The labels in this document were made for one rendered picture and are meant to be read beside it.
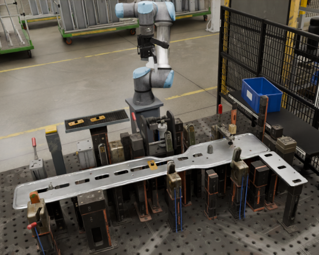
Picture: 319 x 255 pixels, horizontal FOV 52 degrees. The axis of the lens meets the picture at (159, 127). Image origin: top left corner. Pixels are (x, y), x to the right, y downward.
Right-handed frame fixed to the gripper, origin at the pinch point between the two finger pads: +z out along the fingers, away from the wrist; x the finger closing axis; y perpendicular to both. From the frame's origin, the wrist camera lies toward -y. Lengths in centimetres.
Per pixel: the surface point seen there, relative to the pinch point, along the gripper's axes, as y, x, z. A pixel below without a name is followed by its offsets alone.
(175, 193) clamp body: 5, 47, 48
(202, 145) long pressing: -22, 17, 44
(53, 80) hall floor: 76, -415, 144
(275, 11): -182, -159, 12
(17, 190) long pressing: 79, 23, 44
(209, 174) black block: -15, 42, 45
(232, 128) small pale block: -43, 13, 38
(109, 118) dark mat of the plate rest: 26.7, -7.5, 28.0
